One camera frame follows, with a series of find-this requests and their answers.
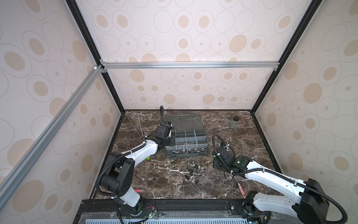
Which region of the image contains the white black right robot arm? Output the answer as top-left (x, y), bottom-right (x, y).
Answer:
top-left (212, 134), bottom-right (348, 224)

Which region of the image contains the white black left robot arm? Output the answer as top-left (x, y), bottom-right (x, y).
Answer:
top-left (95, 106), bottom-right (173, 211)

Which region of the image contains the pile of nuts and screws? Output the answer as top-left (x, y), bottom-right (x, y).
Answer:
top-left (184, 161), bottom-right (209, 184)

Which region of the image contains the clear plastic organizer box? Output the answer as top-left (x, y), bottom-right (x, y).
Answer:
top-left (165, 114), bottom-right (210, 159)

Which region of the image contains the small glass jar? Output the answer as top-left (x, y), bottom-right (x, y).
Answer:
top-left (229, 115), bottom-right (240, 129)

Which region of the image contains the pink handled metal spoon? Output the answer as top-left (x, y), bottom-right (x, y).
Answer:
top-left (238, 183), bottom-right (246, 198)

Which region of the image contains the black base frame rail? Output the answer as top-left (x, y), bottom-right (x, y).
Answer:
top-left (73, 198), bottom-right (314, 224)

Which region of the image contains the horizontal aluminium rail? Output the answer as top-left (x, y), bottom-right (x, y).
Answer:
top-left (103, 61), bottom-right (280, 70)

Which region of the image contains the diagonal aluminium rail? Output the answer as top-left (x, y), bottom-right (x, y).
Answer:
top-left (1, 65), bottom-right (103, 210)

